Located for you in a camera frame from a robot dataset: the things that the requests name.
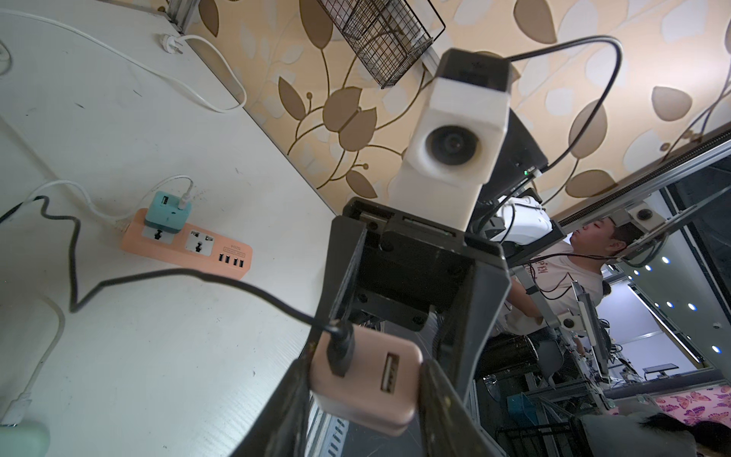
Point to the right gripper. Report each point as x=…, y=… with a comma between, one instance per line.
x=397, y=267

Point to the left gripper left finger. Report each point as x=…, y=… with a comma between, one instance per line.
x=281, y=429

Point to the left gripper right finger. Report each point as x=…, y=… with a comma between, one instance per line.
x=446, y=427

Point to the teal charger plug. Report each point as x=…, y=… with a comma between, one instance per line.
x=168, y=212

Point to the mint earbud case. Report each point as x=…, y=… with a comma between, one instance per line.
x=28, y=439

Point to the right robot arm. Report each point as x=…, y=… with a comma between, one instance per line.
x=519, y=159

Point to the person in white shirt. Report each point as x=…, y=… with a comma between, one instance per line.
x=579, y=260

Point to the orange power strip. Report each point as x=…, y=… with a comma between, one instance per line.
x=192, y=247

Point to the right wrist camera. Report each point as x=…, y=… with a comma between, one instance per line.
x=457, y=140

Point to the right wire basket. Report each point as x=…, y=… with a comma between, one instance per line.
x=388, y=37

